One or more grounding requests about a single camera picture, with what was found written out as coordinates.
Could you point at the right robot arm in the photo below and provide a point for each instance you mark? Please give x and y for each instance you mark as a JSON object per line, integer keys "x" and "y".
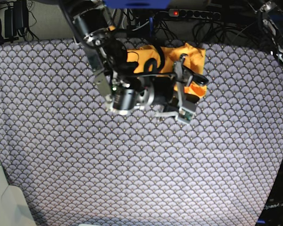
{"x": 132, "y": 79}

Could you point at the white plastic bin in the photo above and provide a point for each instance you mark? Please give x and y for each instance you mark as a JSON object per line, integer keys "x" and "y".
{"x": 14, "y": 210}

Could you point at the blue fan-pattern tablecloth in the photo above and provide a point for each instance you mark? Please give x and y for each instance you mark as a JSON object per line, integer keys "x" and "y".
{"x": 76, "y": 162}

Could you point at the black OpenArm base box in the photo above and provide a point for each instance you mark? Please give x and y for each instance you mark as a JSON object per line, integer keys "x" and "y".
{"x": 272, "y": 213}

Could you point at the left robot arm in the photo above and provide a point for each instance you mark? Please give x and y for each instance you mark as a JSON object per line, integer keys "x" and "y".
{"x": 269, "y": 15}

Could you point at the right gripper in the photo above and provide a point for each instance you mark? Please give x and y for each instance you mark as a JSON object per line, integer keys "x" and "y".
{"x": 160, "y": 91}

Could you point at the black power strip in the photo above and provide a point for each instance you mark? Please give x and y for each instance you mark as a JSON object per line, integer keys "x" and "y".
{"x": 194, "y": 14}

